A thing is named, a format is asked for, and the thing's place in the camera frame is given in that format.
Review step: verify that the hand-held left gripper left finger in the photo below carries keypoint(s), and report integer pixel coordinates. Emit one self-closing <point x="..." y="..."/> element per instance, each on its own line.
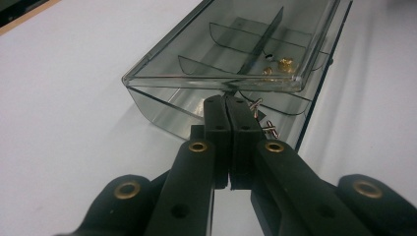
<point x="187" y="190"/>

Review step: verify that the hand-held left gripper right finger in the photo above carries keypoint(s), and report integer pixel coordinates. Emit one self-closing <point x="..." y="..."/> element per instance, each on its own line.
<point x="288" y="193"/>

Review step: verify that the silver cufflink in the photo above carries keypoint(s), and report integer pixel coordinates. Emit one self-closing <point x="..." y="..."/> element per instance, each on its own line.
<point x="271" y="129"/>

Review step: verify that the gold cufflink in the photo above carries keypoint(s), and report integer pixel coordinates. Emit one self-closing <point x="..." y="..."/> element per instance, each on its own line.
<point x="285" y="65"/>
<point x="267" y="70"/>

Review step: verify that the black cufflink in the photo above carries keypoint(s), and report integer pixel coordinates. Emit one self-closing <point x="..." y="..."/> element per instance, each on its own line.
<point x="269" y="56"/>

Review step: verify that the clear grey compartment box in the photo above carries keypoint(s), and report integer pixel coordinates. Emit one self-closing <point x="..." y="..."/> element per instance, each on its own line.
<point x="196" y="49"/>

